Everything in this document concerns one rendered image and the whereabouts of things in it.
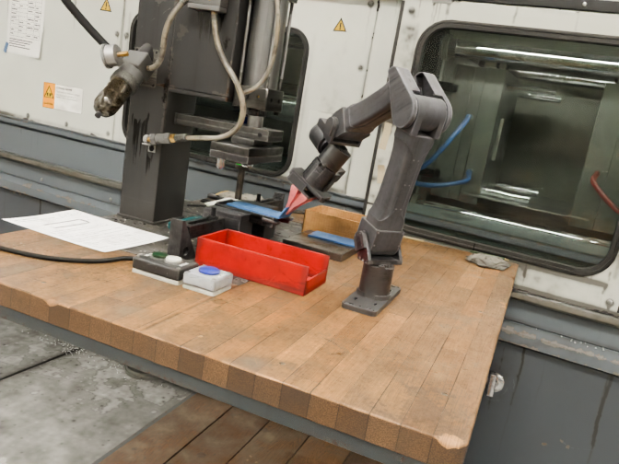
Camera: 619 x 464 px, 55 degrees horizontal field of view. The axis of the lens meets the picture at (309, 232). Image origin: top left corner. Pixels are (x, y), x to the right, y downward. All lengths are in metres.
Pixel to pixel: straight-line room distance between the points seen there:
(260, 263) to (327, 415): 0.45
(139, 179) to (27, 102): 1.45
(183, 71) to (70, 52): 1.32
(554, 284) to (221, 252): 1.03
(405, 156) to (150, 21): 0.74
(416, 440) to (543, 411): 1.24
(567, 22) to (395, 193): 0.88
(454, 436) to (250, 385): 0.28
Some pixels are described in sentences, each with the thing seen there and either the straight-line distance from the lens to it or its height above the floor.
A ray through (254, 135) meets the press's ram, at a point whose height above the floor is 1.16.
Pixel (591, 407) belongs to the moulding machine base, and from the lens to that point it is 1.98.
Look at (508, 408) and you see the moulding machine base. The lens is 2.01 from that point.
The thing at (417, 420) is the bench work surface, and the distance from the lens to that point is 0.80.
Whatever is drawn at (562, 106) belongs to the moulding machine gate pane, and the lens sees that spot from 1.83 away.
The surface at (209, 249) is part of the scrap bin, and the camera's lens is 1.22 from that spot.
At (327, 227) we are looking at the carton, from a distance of 1.62.
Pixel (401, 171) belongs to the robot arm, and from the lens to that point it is 1.11.
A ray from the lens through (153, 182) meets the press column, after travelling 1.52.
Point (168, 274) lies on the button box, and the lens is 1.12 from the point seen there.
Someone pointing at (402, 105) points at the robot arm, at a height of 1.28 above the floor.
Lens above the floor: 1.27
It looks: 13 degrees down
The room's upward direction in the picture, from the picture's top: 9 degrees clockwise
